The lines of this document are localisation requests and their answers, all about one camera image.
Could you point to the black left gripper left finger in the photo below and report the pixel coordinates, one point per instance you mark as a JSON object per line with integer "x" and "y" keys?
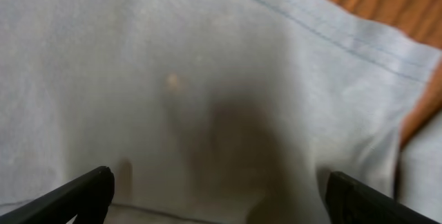
{"x": 85, "y": 199}

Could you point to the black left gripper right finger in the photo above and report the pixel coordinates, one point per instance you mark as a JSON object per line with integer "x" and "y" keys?
{"x": 349, "y": 201}

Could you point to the light blue printed t-shirt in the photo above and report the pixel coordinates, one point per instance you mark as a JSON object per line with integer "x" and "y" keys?
{"x": 225, "y": 111}

